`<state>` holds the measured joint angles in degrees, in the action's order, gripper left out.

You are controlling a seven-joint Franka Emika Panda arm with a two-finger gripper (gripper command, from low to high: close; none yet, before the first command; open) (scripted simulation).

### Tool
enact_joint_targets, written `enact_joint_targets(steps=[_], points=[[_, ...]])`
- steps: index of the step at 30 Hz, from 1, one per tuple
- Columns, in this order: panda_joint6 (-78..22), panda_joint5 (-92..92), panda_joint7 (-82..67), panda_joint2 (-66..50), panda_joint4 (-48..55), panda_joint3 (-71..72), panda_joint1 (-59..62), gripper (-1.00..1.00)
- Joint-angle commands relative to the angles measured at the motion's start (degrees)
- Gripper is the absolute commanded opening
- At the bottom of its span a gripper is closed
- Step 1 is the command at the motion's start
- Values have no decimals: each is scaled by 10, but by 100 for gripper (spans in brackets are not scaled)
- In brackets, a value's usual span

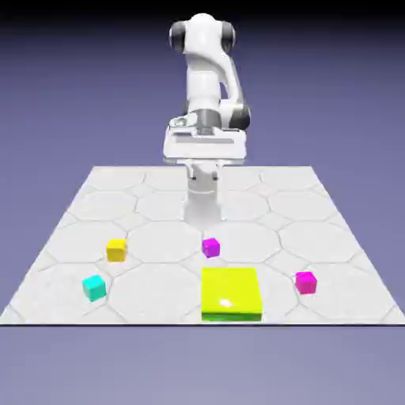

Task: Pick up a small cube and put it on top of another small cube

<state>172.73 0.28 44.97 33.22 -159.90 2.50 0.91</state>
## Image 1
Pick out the small yellow cube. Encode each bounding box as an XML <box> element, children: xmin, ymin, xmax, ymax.
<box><xmin>105</xmin><ymin>238</ymin><xmax>128</xmax><ymax>263</ymax></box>

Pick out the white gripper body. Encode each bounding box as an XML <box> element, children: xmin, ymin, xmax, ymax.
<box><xmin>162</xmin><ymin>126</ymin><xmax>248</xmax><ymax>166</ymax></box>

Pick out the small pink cube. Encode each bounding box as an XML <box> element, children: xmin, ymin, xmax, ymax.
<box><xmin>294</xmin><ymin>271</ymin><xmax>318</xmax><ymax>296</ymax></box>

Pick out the small magenta cube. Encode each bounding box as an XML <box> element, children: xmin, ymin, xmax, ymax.
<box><xmin>201</xmin><ymin>237</ymin><xmax>221</xmax><ymax>259</ymax></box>

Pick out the large yellow box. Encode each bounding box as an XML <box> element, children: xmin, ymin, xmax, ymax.
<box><xmin>200</xmin><ymin>267</ymin><xmax>264</xmax><ymax>324</ymax></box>

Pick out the small cyan cube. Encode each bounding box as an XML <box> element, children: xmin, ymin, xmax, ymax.
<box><xmin>81</xmin><ymin>274</ymin><xmax>108</xmax><ymax>303</ymax></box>

